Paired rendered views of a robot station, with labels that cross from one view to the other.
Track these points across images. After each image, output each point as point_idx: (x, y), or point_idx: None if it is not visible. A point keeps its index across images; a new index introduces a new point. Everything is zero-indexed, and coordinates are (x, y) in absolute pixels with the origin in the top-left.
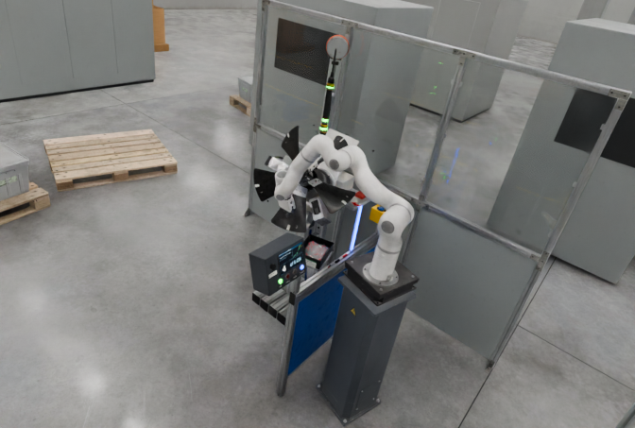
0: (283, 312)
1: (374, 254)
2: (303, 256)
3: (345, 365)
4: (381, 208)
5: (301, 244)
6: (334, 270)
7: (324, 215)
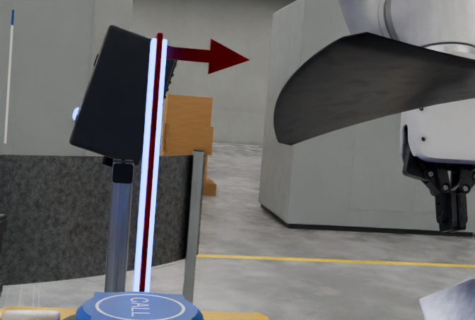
0: None
1: None
2: (88, 85)
3: None
4: (126, 299)
5: (102, 42)
6: None
7: (440, 311)
